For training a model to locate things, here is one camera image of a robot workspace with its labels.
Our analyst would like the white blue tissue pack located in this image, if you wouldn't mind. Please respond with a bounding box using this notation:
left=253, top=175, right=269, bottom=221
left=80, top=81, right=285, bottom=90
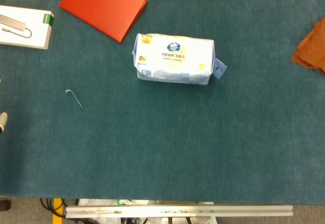
left=132, top=33, right=228, bottom=85

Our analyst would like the aluminium profile rail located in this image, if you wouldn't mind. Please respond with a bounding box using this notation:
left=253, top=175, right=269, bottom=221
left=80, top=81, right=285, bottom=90
left=65, top=205, right=294, bottom=219

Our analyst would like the white plastic bag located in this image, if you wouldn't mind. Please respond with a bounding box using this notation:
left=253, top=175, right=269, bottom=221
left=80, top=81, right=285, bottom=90
left=77, top=198, right=119, bottom=207

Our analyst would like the black cable bundle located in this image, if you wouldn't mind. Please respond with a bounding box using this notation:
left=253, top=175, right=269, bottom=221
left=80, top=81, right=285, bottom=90
left=40, top=198, right=68, bottom=219

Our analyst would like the flat red box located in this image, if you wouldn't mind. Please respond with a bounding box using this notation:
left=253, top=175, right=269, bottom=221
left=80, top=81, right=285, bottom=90
left=58, top=0, right=149, bottom=44

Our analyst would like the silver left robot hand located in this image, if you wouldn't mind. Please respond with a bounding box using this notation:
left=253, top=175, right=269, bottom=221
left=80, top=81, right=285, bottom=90
left=0, top=112, right=9, bottom=134

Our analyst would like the folded brown cloth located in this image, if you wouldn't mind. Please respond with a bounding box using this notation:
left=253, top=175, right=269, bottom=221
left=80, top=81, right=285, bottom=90
left=290, top=16, right=325, bottom=76

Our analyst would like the white green usb hub box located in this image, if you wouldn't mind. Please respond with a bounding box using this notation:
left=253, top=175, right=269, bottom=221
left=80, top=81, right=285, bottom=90
left=0, top=5, right=55, bottom=50

